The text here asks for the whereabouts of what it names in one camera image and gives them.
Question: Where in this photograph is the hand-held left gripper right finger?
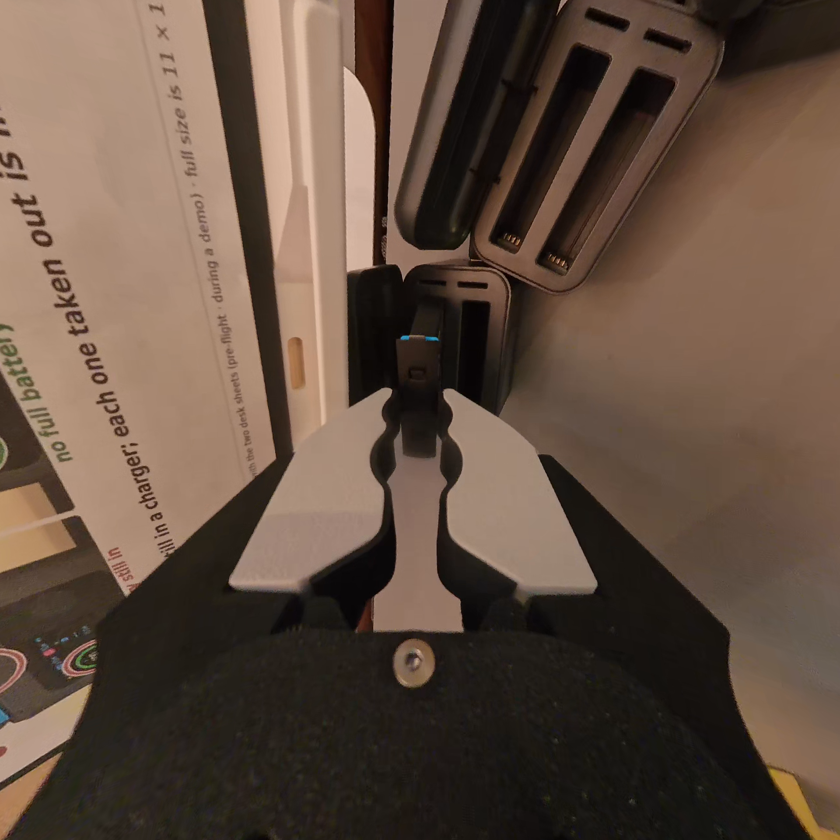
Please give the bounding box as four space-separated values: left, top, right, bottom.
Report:
436 389 598 620

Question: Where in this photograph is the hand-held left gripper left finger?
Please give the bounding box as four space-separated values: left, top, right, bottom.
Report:
230 388 397 620

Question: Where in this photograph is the black camera battery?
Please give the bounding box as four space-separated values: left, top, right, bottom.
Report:
394 305 447 460

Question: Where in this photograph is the black battery charging case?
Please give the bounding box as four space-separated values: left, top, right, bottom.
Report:
716 0 840 77
346 260 517 421
394 0 727 294

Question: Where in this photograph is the white instruction sheet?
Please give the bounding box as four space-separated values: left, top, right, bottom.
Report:
0 0 296 788

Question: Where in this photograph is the white stand base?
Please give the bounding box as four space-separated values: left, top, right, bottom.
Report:
344 66 382 270

